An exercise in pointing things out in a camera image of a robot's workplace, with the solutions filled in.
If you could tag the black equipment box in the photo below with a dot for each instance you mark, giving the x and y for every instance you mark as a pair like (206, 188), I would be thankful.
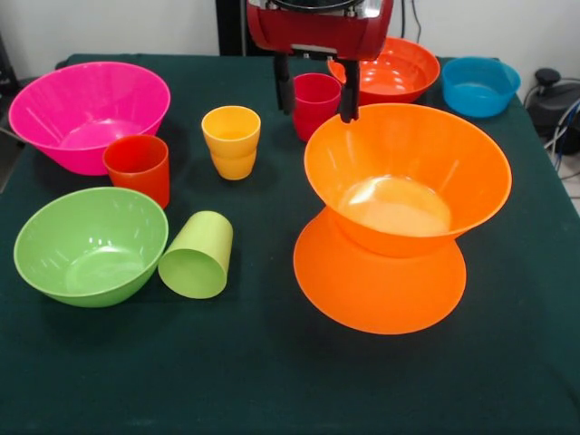
(6, 68)

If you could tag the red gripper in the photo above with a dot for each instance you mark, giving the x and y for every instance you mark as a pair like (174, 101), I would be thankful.
(317, 31)

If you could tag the green plastic bowl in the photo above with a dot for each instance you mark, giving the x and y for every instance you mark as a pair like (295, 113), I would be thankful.
(90, 244)

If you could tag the magenta plastic cup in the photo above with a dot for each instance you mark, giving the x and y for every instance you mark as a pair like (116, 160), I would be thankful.
(315, 102)

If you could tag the blue plastic bowl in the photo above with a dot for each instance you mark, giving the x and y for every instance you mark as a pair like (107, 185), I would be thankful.
(476, 102)

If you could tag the dark green table cloth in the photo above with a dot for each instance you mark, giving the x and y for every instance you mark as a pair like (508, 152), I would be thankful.
(226, 362)

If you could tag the orange plastic bowl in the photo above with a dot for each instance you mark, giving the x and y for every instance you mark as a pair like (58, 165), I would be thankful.
(408, 145)
(376, 294)

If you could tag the pink plastic bowl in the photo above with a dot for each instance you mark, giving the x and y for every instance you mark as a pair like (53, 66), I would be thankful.
(45, 104)

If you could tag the black cabinet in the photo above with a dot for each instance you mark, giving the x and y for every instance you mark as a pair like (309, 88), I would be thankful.
(231, 27)

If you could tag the yellow plastic cup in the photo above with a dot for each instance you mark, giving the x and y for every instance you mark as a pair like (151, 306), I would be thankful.
(231, 154)

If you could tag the green plastic cup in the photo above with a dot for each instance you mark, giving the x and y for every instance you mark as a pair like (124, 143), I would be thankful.
(195, 272)

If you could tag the red-orange plastic bowl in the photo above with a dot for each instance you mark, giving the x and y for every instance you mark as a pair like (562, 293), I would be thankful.
(399, 72)

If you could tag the red plastic cup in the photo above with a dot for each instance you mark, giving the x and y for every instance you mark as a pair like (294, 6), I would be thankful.
(136, 174)

